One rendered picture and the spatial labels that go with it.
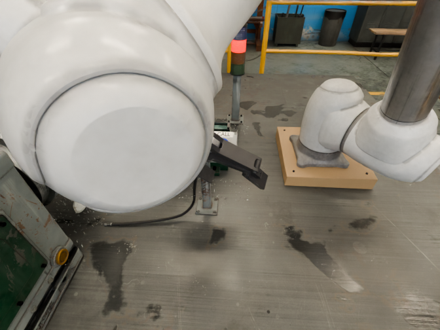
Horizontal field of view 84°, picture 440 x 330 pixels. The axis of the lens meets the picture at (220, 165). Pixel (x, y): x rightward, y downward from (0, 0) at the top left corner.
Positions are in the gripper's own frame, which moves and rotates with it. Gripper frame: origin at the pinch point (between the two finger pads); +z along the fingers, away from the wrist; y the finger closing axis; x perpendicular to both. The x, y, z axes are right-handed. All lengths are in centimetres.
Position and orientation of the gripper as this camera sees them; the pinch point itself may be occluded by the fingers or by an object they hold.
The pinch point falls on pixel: (233, 177)
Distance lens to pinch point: 50.1
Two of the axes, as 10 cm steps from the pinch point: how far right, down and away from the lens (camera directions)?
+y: -7.5, -0.4, 6.6
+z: 5.8, 4.2, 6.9
